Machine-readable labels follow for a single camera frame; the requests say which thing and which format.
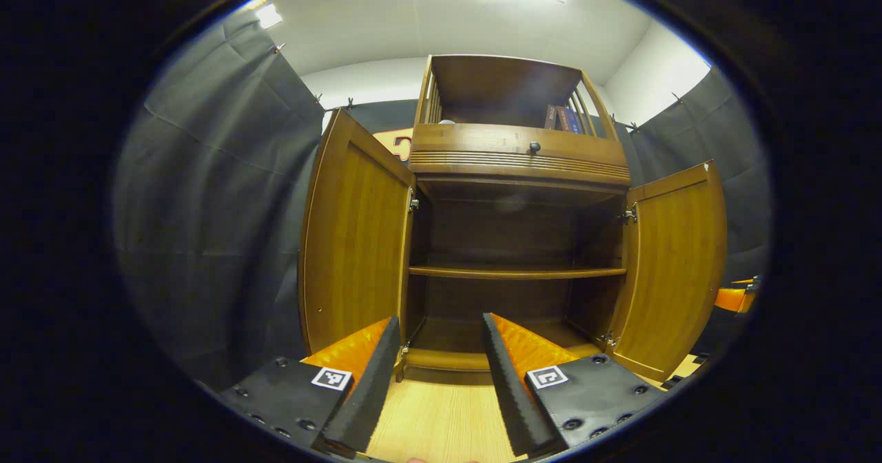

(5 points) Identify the wooden inner cabinet shelf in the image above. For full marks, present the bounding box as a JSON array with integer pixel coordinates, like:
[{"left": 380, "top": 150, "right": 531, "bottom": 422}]
[{"left": 409, "top": 265, "right": 628, "bottom": 280}]

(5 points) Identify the wooden cabinet drawer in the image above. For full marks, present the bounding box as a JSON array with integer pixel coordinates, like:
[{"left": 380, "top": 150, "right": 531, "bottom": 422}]
[{"left": 409, "top": 123, "right": 631, "bottom": 188}]

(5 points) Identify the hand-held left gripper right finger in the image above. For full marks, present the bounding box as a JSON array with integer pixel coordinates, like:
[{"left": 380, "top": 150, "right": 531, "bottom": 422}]
[{"left": 482, "top": 312, "right": 666, "bottom": 458}]

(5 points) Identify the wooden cabinet door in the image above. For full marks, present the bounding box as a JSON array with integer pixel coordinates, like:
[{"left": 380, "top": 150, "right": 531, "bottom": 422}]
[
  {"left": 298, "top": 108, "right": 416, "bottom": 356},
  {"left": 606, "top": 161, "right": 728, "bottom": 383}
]

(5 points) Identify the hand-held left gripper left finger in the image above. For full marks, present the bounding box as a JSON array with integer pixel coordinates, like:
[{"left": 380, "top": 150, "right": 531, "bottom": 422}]
[{"left": 219, "top": 316, "right": 402, "bottom": 458}]

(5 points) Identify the wooden double-door shoe cabinet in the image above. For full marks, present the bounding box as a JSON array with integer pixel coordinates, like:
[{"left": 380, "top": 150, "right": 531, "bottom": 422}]
[{"left": 298, "top": 54, "right": 728, "bottom": 384}]

